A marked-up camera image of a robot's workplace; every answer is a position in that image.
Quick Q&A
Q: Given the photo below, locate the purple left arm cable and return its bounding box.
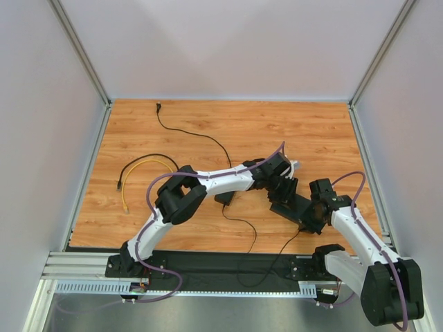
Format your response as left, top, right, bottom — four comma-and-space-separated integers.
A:
55, 140, 287, 315

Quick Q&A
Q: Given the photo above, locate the black power adapter brick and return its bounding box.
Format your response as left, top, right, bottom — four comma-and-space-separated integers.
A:
214, 192, 235, 206

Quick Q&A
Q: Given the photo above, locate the aluminium frame post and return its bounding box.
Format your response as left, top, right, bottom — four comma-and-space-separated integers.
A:
48, 0, 111, 107
348, 0, 417, 109

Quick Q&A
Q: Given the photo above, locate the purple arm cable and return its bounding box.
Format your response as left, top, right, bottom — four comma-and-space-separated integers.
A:
55, 140, 287, 315
314, 171, 409, 331

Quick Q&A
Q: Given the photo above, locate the grey slotted cable duct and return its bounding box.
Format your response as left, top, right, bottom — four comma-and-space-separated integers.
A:
55, 279, 337, 298

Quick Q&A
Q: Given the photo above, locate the left aluminium frame post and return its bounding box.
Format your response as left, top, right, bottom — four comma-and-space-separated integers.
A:
48, 0, 111, 107

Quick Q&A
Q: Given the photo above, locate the black ethernet cable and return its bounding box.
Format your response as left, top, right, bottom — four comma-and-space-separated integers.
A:
116, 154, 179, 192

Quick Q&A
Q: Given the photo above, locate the black base mat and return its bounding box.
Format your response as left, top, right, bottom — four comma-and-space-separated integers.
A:
65, 246, 326, 293

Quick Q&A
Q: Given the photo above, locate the aluminium frame rail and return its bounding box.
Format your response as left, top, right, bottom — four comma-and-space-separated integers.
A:
41, 250, 422, 286

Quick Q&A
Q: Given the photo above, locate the black network switch box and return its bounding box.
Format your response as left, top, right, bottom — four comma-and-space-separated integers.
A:
270, 194, 314, 234

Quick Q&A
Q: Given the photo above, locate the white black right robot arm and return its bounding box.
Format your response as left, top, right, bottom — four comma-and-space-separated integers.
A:
300, 178, 425, 331

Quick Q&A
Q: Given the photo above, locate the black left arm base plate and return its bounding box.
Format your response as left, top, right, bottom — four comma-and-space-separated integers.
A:
105, 255, 167, 279

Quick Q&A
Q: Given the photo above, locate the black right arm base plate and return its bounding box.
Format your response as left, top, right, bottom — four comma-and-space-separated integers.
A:
289, 256, 330, 281

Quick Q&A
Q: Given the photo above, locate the right aluminium frame post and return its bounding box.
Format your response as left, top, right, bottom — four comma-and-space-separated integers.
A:
348, 0, 417, 109

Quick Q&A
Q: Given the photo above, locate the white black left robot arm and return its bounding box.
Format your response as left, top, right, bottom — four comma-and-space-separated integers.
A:
119, 152, 300, 277

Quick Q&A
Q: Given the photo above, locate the yellow ethernet cable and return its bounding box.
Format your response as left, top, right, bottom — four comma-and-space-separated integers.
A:
120, 159, 176, 214

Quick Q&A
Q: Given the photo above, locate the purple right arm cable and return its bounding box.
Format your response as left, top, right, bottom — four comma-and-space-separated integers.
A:
314, 171, 409, 331

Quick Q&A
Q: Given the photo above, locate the thin black power cable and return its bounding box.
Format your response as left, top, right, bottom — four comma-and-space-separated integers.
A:
154, 101, 305, 288

